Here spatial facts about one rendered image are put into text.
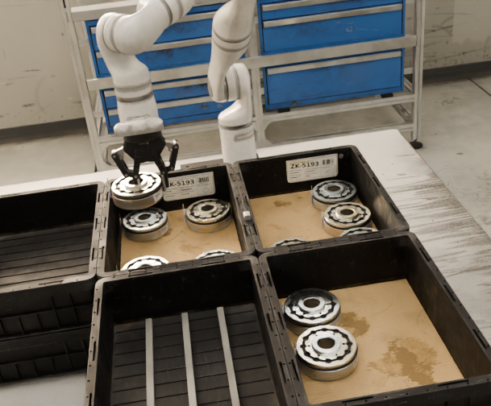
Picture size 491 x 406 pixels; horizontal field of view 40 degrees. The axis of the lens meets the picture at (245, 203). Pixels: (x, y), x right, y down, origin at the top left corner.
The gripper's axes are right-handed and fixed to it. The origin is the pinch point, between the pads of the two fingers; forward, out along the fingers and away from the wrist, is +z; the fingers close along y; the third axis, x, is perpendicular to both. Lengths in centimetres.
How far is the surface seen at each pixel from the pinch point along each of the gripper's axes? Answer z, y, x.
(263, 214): 17.6, -23.2, -10.4
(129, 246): 17.4, 7.9, -5.6
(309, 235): 17.7, -31.7, 1.4
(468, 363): 14, -46, 50
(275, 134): 100, -60, -237
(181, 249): 17.5, -3.6, -1.0
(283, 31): 29, -62, -196
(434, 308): 14, -46, 36
